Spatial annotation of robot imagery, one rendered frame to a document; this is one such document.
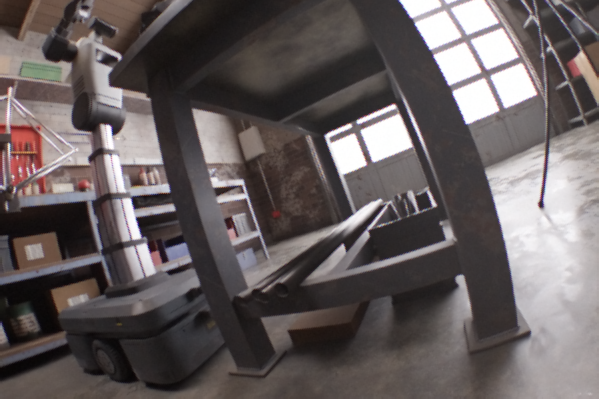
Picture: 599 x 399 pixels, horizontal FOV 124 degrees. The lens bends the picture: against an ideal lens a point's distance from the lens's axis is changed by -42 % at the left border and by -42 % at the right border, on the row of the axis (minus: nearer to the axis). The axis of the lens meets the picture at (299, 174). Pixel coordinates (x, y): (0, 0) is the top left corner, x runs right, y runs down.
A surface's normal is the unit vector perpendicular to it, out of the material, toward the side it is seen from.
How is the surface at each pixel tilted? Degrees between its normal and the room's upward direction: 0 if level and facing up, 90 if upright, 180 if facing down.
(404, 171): 90
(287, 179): 90
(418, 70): 90
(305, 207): 90
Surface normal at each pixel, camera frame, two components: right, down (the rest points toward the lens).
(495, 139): -0.41, 0.03
